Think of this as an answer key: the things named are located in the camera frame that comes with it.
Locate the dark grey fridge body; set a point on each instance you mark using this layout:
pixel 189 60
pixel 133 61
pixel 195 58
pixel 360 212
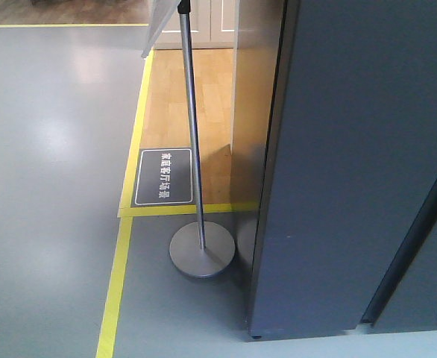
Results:
pixel 351 161

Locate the sign stand pole base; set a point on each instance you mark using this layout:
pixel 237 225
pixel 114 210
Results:
pixel 200 249

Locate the dark floor label sign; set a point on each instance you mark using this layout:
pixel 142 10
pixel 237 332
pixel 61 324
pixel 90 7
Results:
pixel 163 177

